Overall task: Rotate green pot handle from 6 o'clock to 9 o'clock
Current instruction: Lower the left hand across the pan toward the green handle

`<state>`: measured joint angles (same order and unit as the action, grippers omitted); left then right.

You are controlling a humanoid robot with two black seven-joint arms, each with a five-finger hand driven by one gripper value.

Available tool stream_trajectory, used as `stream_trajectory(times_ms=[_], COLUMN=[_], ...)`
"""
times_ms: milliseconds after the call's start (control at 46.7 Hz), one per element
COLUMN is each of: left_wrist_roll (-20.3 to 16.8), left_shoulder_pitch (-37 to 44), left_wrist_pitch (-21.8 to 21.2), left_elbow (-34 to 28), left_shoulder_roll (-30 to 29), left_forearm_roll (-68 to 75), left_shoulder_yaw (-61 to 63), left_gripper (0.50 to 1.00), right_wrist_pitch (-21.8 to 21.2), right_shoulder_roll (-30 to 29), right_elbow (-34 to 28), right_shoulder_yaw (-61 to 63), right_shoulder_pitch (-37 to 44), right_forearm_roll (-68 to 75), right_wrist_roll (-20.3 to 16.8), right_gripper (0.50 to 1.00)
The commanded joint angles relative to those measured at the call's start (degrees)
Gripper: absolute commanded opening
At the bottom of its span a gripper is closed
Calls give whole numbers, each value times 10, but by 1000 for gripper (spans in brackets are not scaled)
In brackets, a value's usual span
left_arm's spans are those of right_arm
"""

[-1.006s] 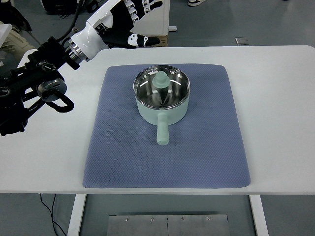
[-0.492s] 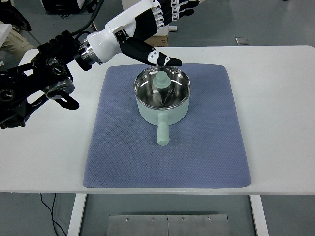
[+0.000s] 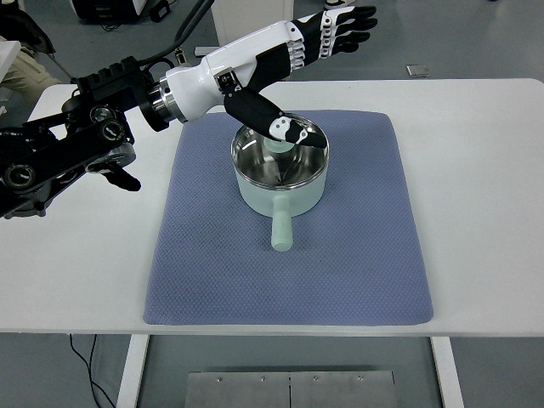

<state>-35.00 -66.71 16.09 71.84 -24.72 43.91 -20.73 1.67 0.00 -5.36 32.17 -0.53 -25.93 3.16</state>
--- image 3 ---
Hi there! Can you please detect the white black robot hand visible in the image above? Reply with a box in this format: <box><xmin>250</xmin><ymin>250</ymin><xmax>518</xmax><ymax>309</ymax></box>
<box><xmin>157</xmin><ymin>6</ymin><xmax>377</xmax><ymax>149</ymax></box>

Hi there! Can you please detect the green pot with handle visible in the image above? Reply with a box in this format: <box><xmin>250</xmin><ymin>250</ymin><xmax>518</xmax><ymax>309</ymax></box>
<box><xmin>230</xmin><ymin>110</ymin><xmax>332</xmax><ymax>253</ymax></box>

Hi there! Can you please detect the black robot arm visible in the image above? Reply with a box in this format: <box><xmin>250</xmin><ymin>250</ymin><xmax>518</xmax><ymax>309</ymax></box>
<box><xmin>1</xmin><ymin>1</ymin><xmax>212</xmax><ymax>218</ymax></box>

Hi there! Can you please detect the glass lid green knob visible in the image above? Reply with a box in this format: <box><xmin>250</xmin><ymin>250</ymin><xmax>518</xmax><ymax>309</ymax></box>
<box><xmin>231</xmin><ymin>126</ymin><xmax>329</xmax><ymax>190</ymax></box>

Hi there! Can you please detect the white black sneaker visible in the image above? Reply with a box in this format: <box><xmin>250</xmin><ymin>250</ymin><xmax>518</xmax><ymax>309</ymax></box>
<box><xmin>324</xmin><ymin>0</ymin><xmax>355</xmax><ymax>11</ymax></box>

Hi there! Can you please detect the black white machine base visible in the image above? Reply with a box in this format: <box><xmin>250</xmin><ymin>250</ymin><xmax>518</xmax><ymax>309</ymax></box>
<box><xmin>70</xmin><ymin>0</ymin><xmax>173</xmax><ymax>24</ymax></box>

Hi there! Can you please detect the grey floor plate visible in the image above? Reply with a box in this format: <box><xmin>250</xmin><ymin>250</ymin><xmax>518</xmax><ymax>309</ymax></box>
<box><xmin>405</xmin><ymin>64</ymin><xmax>430</xmax><ymax>79</ymax></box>

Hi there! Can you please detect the person in khaki trousers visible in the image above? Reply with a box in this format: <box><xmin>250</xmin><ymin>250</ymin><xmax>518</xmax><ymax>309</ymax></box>
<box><xmin>0</xmin><ymin>8</ymin><xmax>63</xmax><ymax>107</ymax></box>

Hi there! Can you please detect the blue quilted mat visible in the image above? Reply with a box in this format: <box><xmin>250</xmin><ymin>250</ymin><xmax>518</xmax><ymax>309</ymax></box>
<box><xmin>142</xmin><ymin>109</ymin><xmax>435</xmax><ymax>327</ymax></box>

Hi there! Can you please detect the white table left leg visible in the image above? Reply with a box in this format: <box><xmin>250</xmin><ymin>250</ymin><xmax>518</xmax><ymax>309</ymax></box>
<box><xmin>116</xmin><ymin>334</ymin><xmax>150</xmax><ymax>408</ymax></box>

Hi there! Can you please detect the white table leg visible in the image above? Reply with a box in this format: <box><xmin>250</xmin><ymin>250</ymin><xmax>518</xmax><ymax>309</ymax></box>
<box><xmin>116</xmin><ymin>334</ymin><xmax>150</xmax><ymax>408</ymax></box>
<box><xmin>430</xmin><ymin>337</ymin><xmax>465</xmax><ymax>408</ymax></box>

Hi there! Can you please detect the white table right leg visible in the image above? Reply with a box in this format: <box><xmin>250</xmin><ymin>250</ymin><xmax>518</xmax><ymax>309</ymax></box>
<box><xmin>430</xmin><ymin>337</ymin><xmax>465</xmax><ymax>408</ymax></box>

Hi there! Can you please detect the white pedestal stand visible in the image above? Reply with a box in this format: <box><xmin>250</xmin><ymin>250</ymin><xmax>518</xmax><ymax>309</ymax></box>
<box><xmin>211</xmin><ymin>0</ymin><xmax>294</xmax><ymax>46</ymax></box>

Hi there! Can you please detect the metal base plate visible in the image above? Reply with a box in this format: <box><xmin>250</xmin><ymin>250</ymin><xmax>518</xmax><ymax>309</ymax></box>
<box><xmin>184</xmin><ymin>371</ymin><xmax>399</xmax><ymax>407</ymax></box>

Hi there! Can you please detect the black floor cable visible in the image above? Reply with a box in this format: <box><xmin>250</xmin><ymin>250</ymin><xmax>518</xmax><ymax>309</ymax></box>
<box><xmin>69</xmin><ymin>334</ymin><xmax>116</xmax><ymax>408</ymax></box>

